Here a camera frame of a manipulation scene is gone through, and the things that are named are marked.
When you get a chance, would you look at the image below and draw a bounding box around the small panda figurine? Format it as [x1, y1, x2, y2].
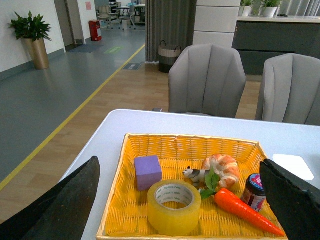
[182, 166, 210, 188]

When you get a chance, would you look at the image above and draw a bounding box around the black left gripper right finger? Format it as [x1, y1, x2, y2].
[259, 158, 320, 240]

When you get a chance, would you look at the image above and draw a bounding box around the toy croissant bread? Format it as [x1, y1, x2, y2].
[201, 153, 240, 189]

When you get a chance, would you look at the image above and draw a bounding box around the dark grey curtain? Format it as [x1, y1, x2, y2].
[145, 0, 197, 62]

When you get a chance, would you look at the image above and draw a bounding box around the small jam jar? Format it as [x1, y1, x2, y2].
[240, 173, 266, 212]

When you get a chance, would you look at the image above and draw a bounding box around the orange toy carrot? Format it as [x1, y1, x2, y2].
[199, 170, 285, 237]

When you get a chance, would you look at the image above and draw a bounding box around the white pillar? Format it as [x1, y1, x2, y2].
[193, 0, 241, 48]

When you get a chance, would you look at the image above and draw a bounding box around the yellow woven basket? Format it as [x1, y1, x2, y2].
[96, 133, 276, 240]

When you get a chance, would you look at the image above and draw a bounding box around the white potted plant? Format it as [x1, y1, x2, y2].
[259, 0, 282, 18]
[238, 0, 254, 17]

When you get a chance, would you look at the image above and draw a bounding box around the striped laundry basket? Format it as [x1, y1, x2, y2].
[158, 40, 182, 73]

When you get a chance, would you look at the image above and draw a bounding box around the white potted plant right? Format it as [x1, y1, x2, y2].
[259, 0, 282, 18]

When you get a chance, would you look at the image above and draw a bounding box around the dark counter cabinet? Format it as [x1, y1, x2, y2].
[232, 17, 320, 75]

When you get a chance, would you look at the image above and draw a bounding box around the red bin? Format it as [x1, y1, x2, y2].
[89, 20, 102, 42]

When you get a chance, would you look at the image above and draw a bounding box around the potted plant gold vase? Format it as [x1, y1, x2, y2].
[9, 11, 52, 70]

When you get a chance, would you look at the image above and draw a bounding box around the grey upholstered chair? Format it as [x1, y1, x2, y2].
[255, 53, 320, 126]
[168, 44, 246, 118]

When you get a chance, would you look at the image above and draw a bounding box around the purple foam cube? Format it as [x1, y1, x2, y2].
[134, 155, 162, 191]

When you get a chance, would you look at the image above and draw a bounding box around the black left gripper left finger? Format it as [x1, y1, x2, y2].
[0, 156, 101, 240]

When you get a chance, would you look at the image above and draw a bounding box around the white potted plant left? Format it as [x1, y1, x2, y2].
[238, 0, 254, 17]

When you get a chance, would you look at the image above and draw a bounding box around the grey upholstered chair right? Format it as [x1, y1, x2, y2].
[255, 53, 320, 126]

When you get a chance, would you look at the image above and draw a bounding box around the clear yellowish tape roll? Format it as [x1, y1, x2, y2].
[147, 180, 202, 237]

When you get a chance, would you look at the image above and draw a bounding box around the grey upholstered chair left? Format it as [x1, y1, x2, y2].
[168, 44, 246, 118]

